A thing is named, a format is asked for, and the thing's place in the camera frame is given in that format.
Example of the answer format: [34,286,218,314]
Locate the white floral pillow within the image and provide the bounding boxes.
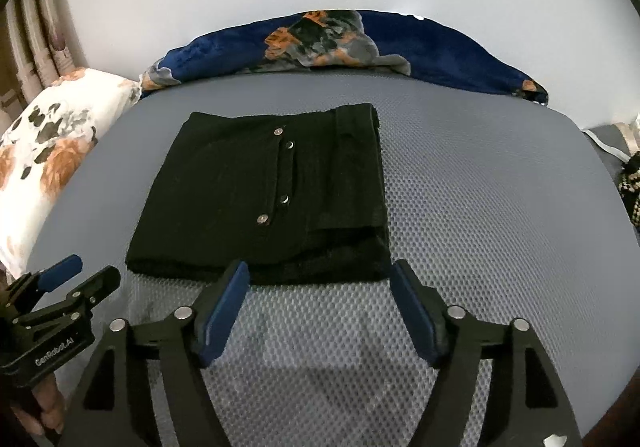
[0,68,144,274]

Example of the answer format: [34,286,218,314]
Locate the grey cloth with white strap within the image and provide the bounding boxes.
[581,122,640,168]

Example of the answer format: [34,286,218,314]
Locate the black white striped knit cloth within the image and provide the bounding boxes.
[620,162,640,229]

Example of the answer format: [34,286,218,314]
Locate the beige patterned curtain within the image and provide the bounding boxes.
[0,0,89,138]

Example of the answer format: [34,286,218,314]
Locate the person's left hand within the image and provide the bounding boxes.
[10,367,67,436]

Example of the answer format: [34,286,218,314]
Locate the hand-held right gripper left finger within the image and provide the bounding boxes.
[60,259,251,447]

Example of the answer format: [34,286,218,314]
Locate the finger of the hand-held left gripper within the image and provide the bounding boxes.
[29,265,122,329]
[11,254,84,302]

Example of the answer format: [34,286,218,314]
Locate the black pants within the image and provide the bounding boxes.
[125,103,392,287]

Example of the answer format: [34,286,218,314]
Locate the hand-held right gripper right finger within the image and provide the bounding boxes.
[390,259,584,447]

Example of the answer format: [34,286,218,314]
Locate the blue floral blanket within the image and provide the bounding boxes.
[140,9,550,106]

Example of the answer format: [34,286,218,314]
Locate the grey mesh mattress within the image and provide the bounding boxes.
[27,72,640,447]

